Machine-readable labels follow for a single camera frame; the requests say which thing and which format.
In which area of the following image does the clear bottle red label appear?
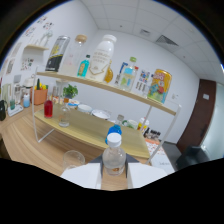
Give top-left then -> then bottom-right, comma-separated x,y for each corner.
101,132 -> 127,177

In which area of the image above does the clear drinking glass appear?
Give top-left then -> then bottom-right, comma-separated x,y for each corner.
62,149 -> 86,171

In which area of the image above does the white booklet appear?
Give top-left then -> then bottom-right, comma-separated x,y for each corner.
151,153 -> 176,174

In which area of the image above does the orange patterned mat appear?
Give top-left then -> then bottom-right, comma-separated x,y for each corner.
145,138 -> 166,156

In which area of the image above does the two-tier wooden shelf rack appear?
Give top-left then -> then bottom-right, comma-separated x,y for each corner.
31,66 -> 183,166

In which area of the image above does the black armchair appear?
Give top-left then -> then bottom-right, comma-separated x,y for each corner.
175,144 -> 211,171

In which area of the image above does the green white mug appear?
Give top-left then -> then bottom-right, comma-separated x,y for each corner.
121,119 -> 139,130

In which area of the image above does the clear bottle orange cap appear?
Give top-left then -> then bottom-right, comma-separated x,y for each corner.
58,99 -> 72,128

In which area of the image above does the wide white bowl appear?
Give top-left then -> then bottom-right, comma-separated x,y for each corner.
91,108 -> 112,120

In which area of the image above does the small white bowl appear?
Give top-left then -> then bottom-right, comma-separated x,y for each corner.
77,103 -> 94,115

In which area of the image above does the colourful rimmed bowl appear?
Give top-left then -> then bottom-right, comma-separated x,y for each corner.
67,99 -> 81,110

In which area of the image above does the red liquid bottle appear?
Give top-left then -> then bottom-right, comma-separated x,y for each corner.
43,93 -> 54,119

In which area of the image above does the brown door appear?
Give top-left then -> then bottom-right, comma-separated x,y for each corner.
175,78 -> 217,154

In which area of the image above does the green potted plant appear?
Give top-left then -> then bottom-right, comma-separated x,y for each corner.
62,83 -> 79,104

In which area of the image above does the yellow colourful drink can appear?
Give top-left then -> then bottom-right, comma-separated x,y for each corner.
146,68 -> 173,105

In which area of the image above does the orange storage basket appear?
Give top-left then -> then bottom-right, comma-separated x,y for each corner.
31,87 -> 49,106

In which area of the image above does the white tray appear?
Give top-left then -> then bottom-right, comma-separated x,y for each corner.
7,104 -> 24,118

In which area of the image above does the pale blue plastic bottle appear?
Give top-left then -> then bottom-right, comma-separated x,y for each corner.
22,92 -> 31,108

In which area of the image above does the clear bottle green cap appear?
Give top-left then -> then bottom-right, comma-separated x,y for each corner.
119,56 -> 138,93

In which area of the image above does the black kettle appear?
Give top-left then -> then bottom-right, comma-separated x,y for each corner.
0,99 -> 8,122

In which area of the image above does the small teal bottle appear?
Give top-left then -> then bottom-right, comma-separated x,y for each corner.
76,54 -> 91,78

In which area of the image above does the white toaster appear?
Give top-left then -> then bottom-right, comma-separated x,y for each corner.
23,77 -> 36,89

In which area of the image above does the large white milk bottle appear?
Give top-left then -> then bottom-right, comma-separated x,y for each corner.
85,34 -> 118,83

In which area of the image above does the tall glass jar cork lid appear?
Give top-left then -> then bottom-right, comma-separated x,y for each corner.
60,34 -> 88,77

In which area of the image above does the slatted ceiling air vent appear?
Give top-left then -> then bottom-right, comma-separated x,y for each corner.
155,34 -> 181,48

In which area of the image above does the white ornament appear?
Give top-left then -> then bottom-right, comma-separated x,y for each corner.
38,30 -> 54,48

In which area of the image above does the small square ceiling vent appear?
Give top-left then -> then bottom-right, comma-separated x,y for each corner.
138,28 -> 152,37

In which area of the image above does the multicoloured wall poster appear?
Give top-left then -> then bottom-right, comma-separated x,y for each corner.
138,69 -> 152,85

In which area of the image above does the blue wall poster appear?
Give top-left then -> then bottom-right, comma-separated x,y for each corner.
114,61 -> 129,84

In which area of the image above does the small colourful wall print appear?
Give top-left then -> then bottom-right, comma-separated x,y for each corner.
20,58 -> 34,71

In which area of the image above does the wooden wall shelf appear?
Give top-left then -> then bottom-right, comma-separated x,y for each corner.
22,43 -> 50,61

